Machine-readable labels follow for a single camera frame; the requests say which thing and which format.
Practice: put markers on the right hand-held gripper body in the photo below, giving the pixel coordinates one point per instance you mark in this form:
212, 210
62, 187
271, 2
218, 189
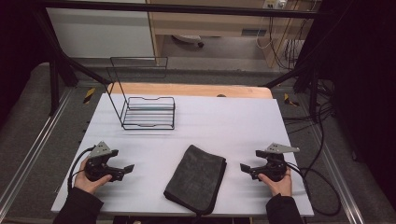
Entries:
275, 169

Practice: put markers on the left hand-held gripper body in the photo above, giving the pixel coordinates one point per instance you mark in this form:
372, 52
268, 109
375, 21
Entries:
97, 165

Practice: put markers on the person's right hand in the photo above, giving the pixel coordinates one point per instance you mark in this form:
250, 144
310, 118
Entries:
280, 187

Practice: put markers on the person's left hand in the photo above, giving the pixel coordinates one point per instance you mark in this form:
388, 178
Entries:
85, 184

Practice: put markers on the dark grey folded towel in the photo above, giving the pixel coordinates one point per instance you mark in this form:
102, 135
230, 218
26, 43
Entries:
196, 179

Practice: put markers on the yellow black tape strip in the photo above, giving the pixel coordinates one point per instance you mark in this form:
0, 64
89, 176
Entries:
89, 95
290, 100

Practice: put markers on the wooden table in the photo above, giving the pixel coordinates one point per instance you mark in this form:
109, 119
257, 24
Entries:
193, 90

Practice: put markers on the white cabinet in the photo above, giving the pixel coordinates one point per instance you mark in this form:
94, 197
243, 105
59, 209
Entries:
102, 32

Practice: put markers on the office chair base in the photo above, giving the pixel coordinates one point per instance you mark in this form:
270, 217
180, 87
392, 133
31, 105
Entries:
188, 39

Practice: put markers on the white power strip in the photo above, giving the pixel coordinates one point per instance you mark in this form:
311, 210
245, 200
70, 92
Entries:
274, 4

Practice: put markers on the aluminium rail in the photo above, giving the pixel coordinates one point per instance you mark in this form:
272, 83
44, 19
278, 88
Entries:
337, 180
32, 146

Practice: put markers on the black metal frame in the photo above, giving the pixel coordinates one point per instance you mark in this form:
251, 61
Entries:
174, 8

